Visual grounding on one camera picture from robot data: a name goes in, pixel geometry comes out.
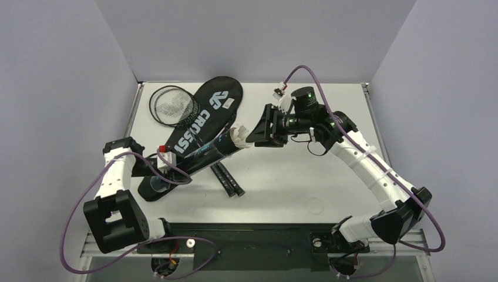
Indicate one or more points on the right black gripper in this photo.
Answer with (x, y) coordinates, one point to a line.
(277, 125)

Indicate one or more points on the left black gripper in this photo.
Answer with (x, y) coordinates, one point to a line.
(154, 167)

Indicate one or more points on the white shuttlecock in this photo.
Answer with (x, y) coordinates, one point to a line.
(239, 135)

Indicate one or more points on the black shuttlecock tube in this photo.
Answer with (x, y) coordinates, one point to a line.
(205, 156)

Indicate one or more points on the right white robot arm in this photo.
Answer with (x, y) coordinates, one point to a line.
(399, 200)

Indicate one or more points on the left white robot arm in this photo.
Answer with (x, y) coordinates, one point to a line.
(114, 216)

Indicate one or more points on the black badminton racket upper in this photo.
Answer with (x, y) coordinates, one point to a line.
(196, 119)

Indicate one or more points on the black Crossway racket bag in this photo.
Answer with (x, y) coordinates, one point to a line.
(175, 107)

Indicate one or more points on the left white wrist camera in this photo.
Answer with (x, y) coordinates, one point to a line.
(165, 159)

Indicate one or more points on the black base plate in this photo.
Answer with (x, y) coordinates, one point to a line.
(246, 247)

